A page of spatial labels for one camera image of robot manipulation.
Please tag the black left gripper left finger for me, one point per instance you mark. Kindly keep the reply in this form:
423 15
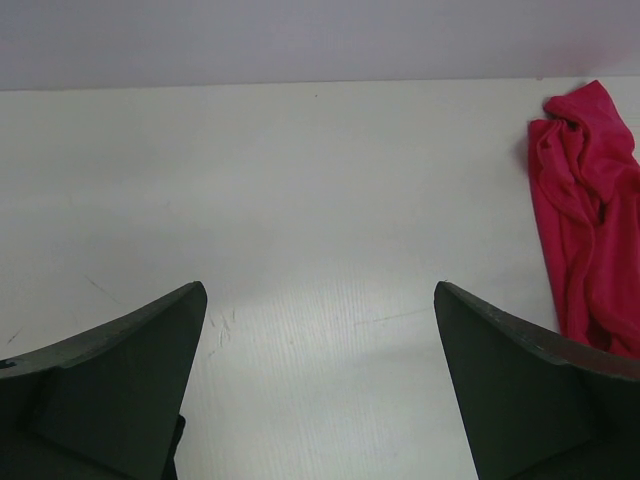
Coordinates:
102 404

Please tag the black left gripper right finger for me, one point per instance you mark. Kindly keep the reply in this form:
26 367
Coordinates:
534 404

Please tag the pink t shirt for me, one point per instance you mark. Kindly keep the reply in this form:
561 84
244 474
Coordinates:
584 182

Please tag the black folded t shirt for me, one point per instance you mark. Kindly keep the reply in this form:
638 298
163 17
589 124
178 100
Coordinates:
170 470

